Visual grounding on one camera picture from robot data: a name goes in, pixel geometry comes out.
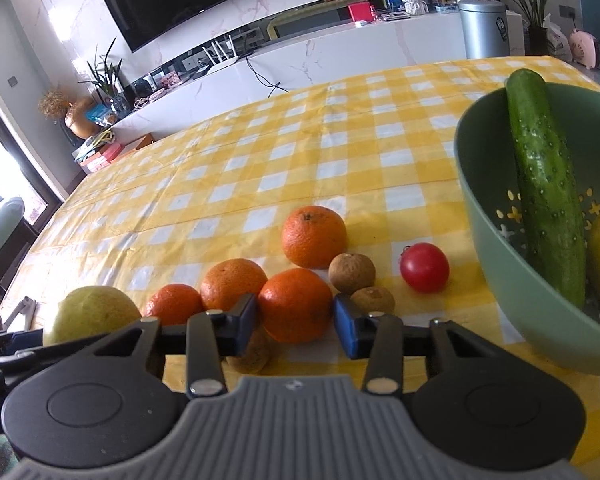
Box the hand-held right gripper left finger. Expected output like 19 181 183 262
94 294 259 399

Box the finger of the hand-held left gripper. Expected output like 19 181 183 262
0 331 45 362

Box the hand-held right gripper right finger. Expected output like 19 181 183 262
333 294 509 395

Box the brown kiwi fruit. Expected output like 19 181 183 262
350 286 396 315
328 253 376 295
225 327 273 375

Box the orange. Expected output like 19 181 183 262
200 258 269 312
145 284 205 326
257 268 335 344
281 205 348 269

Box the red tomato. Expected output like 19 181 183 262
399 243 451 293

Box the green bowl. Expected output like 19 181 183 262
454 82 600 376

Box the grey phone stand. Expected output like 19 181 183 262
2 296 37 331

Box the green armchair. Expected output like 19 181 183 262
0 197 32 272

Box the yellow checkered tablecloth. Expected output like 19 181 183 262
0 55 600 466

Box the red cardboard box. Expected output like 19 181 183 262
75 141 124 174

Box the orange shoebox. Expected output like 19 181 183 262
124 132 156 152

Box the gold vase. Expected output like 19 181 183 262
62 97 99 139

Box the dried flower bunch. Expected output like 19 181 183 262
38 89 74 121

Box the green cucumber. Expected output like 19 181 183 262
505 68 588 311

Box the white router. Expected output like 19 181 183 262
202 35 242 69

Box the white marble television cabinet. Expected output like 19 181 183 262
111 10 469 152

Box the green plant in glass vase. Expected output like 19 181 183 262
78 37 127 112

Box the silver trash can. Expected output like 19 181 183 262
457 0 511 60

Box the white plastic bag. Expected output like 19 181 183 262
542 14 574 64

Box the pink space heater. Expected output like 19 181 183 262
568 29 600 69

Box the potted plant with long leaves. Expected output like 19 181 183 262
480 0 579 56

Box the black cable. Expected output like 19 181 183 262
245 55 291 97

